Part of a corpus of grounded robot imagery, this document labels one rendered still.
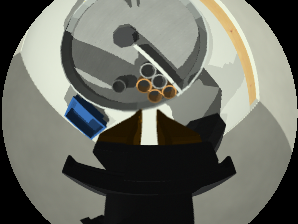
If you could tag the grey metal sleeve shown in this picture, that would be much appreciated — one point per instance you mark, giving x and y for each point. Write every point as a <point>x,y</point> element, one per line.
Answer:
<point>145,75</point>
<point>159,85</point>
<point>118,89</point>

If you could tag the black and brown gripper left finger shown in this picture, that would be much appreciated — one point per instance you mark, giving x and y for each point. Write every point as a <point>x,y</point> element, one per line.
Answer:
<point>128,131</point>

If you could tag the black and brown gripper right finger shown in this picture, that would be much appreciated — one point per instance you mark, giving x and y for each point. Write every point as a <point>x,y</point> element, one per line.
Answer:
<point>174,132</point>

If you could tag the bronze bushing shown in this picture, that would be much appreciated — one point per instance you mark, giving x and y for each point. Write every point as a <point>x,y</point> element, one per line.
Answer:
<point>154,98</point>
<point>141,88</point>
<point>170,94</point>

